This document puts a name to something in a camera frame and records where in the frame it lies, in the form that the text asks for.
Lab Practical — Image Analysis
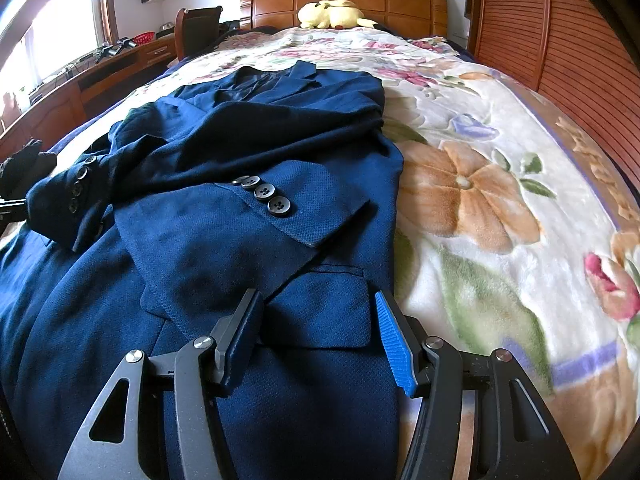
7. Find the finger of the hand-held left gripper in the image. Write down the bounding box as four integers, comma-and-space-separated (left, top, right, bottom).
0, 198, 27, 221

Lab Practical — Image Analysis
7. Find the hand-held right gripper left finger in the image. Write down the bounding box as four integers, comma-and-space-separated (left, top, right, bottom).
57, 287, 265, 480

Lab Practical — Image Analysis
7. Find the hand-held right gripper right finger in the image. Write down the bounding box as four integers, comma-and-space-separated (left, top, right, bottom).
374, 290, 581, 480

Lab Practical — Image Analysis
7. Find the navy blue blazer jacket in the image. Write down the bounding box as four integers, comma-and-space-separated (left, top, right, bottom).
0, 60, 405, 480

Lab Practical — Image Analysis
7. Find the black garment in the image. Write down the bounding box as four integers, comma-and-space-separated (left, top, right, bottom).
0, 138, 57, 197

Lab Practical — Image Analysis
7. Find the wooden desk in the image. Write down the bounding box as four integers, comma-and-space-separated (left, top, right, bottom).
0, 40, 179, 162

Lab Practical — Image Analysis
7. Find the floral blanket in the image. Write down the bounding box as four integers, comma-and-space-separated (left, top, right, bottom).
0, 25, 640, 480

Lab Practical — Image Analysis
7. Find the window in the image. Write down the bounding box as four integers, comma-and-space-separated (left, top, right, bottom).
0, 0, 109, 117

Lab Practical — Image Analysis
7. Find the wooden chair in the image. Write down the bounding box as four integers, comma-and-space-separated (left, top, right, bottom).
174, 5, 225, 62

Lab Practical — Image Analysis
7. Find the yellow plush toy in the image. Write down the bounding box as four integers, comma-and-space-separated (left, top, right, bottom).
298, 0, 379, 31

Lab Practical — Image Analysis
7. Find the wooden bed headboard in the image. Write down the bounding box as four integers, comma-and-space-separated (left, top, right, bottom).
240, 0, 449, 37

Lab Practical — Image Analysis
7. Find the wooden louvered wardrobe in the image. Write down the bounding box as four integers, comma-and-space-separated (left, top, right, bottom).
465, 0, 640, 188

